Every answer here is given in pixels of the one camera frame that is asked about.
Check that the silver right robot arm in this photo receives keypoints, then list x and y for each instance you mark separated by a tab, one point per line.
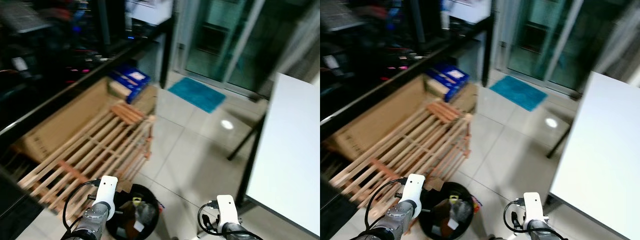
235	232
542	231

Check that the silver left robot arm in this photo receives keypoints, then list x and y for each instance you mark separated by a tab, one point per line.
92	222
395	222

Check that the black round rubbish bin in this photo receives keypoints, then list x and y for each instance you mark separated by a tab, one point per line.
467	220
152	220

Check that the white table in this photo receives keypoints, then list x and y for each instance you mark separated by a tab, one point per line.
600	160
290	155

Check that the large brown cardboard box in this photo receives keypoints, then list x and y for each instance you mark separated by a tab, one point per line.
380	117
65	120

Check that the black desk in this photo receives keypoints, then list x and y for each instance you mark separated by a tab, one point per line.
50	70
370	65

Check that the black table leg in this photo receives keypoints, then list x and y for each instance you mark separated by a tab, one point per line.
557	142
245	139

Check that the folded wooden slat rack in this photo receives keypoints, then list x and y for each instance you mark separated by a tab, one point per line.
95	145
415	145

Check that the grey keyboard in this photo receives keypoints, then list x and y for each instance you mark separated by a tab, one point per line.
22	15
342	14

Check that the glass sliding door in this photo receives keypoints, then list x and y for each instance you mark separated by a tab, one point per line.
240	40
555	37

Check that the teal floor mat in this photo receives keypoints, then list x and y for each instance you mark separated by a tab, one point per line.
197	94
520	92

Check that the blue printed box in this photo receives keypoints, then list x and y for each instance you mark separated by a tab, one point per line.
131	80
450	77

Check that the brown cardboard piece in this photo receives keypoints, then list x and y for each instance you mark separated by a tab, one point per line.
446	215
131	217

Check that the crumpled clear plastic wrap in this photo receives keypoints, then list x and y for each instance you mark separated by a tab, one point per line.
463	212
146	212

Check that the white box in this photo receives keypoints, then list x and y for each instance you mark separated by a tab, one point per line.
150	11
470	10

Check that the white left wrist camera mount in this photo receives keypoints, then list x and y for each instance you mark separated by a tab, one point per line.
106	189
413	187

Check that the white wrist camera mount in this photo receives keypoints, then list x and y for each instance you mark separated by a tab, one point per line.
533	207
413	187
226	210
106	189

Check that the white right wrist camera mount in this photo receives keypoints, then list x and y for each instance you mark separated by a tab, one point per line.
226	210
533	207

